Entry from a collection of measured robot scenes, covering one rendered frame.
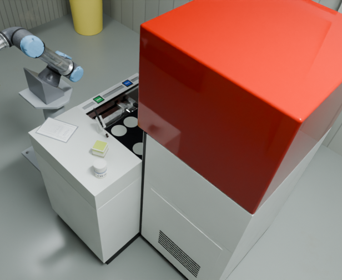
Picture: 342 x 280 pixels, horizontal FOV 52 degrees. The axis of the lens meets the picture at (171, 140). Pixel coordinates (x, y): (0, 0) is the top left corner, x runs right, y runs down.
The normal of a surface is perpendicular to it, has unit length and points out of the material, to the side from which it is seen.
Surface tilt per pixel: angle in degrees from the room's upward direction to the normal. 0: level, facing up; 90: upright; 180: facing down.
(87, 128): 0
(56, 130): 0
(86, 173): 0
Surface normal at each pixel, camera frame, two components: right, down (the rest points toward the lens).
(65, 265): 0.09, -0.66
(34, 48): 0.70, 0.52
